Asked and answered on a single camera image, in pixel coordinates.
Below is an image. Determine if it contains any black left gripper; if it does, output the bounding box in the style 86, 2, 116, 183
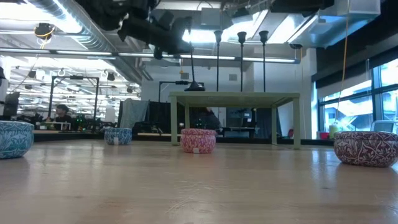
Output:
119, 17, 193, 60

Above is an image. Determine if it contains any black tall candlestick holder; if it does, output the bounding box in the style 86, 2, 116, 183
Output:
213, 30, 223, 93
183, 16, 206, 92
258, 30, 269, 93
236, 31, 248, 93

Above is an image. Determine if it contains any dark blue patterned candle tin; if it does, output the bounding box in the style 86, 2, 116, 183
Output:
103, 127, 133, 146

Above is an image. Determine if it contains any light teal patterned candle tin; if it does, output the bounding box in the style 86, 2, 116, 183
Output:
0, 120, 35, 160

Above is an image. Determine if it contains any maroon patterned candle tin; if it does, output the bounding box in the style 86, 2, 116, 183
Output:
333, 131, 398, 168

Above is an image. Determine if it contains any black monitor stand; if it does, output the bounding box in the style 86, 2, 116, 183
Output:
158, 80, 205, 103

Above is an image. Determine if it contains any pale green perforated metal shelf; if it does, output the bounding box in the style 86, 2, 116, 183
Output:
169, 91, 302, 150

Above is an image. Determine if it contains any person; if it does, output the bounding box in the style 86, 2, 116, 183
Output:
191, 107, 223, 131
46, 104, 74, 131

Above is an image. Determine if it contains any grey hanging cloth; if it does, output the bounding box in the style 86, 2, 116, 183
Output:
119, 98, 150, 129

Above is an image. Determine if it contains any long ceiling light bar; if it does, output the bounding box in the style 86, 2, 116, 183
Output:
0, 48, 301, 65

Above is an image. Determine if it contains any silver ventilation duct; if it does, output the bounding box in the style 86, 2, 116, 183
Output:
287, 0, 382, 49
27, 0, 153, 82

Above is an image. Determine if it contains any black gantry frame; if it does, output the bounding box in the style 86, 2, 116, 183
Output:
48, 75, 100, 121

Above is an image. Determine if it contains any black ceiling cable reel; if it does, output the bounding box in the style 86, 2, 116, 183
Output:
33, 22, 56, 40

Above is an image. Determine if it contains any black aluminium table frame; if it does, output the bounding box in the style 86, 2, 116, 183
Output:
33, 130, 335, 146

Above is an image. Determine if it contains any yellow hanging cable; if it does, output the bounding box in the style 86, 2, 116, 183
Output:
334, 0, 351, 125

